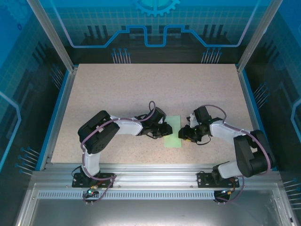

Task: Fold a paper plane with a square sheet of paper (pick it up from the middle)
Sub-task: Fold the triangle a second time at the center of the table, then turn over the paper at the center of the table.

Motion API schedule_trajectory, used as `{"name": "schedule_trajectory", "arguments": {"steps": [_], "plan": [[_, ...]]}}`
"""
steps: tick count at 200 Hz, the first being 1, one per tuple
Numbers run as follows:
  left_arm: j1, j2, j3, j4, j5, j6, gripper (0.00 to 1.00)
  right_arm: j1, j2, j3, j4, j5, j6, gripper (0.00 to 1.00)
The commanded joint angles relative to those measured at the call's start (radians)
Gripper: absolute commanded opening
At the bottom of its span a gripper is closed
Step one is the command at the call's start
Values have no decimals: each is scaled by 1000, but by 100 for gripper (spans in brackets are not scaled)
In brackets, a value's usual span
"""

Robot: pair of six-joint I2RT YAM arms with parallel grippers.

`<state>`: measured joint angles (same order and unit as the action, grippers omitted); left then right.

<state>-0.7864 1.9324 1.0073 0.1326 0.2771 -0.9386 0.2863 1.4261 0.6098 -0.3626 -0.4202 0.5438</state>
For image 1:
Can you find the metal tray panel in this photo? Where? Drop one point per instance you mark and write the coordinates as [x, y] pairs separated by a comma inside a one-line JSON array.
[[152, 214]]

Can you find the aluminium frame post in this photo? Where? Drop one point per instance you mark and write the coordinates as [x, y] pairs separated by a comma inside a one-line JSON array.
[[258, 35], [53, 35]]

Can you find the aluminium mounting rail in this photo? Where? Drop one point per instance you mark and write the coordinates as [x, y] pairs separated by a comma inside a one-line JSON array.
[[152, 176]]

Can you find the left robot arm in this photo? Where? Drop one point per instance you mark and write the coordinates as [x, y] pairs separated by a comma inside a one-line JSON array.
[[98, 134]]

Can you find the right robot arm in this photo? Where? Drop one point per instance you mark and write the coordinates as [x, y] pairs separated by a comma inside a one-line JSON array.
[[249, 153]]

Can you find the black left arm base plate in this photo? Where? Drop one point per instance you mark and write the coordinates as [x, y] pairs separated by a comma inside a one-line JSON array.
[[76, 182]]

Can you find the aluminium side rail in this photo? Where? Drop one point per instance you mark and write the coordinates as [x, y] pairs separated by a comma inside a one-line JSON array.
[[60, 113], [253, 113]]

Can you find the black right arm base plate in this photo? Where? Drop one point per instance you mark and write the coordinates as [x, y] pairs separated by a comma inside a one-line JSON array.
[[202, 180]]

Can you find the green paper sheet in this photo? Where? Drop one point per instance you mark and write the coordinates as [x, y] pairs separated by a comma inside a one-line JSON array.
[[175, 141]]

